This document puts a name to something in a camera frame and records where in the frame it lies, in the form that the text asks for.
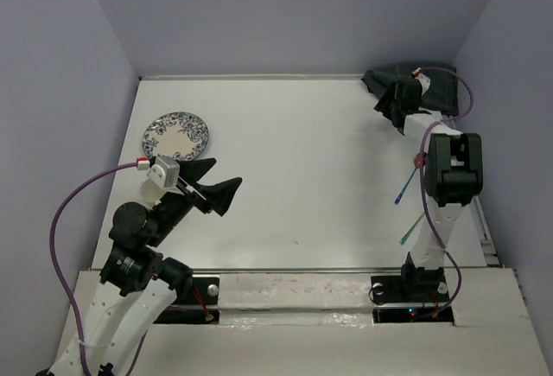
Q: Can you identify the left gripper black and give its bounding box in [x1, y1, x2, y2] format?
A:
[148, 156, 243, 244]

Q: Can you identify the dark grey checked cloth placemat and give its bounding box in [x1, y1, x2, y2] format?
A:
[361, 61, 459, 117]

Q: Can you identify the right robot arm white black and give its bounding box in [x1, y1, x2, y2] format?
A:
[370, 72, 483, 305]

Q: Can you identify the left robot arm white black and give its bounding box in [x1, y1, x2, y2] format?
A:
[42, 156, 243, 375]

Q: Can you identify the blue floral ceramic plate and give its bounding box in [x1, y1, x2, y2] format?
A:
[142, 112, 209, 161]

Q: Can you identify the pale yellow mug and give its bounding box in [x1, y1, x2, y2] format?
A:
[139, 178, 167, 205]

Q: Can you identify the iridescent spoon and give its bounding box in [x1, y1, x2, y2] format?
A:
[394, 153, 426, 205]

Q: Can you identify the iridescent fork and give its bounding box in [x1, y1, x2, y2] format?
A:
[399, 213, 425, 245]

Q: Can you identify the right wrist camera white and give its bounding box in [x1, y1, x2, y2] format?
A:
[411, 67, 431, 94]

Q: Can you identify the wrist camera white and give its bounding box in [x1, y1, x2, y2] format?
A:
[147, 156, 180, 190]
[411, 67, 431, 94]

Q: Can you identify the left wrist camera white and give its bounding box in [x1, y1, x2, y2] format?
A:
[147, 156, 180, 190]

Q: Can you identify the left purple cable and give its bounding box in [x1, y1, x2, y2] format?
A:
[49, 159, 150, 376]

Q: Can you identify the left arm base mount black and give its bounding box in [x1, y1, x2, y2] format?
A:
[154, 275, 220, 325]

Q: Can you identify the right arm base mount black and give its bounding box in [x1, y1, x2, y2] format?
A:
[368, 275, 454, 324]

